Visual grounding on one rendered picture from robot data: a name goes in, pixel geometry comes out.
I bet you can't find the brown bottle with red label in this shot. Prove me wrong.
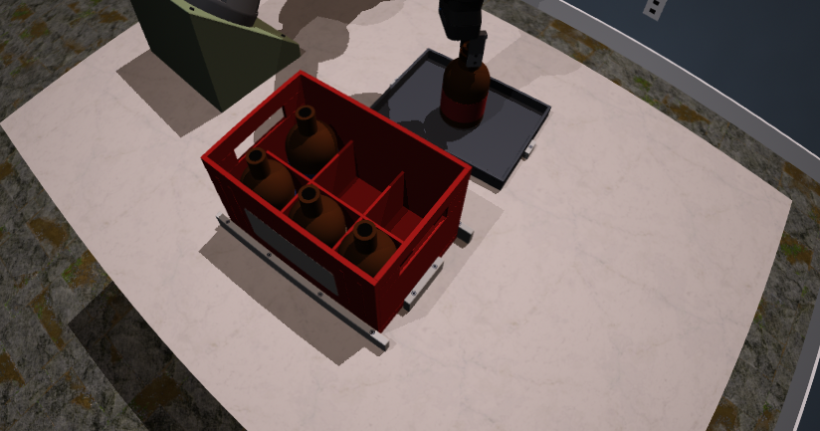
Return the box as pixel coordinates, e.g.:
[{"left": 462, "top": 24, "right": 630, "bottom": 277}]
[{"left": 440, "top": 41, "right": 491, "bottom": 129}]

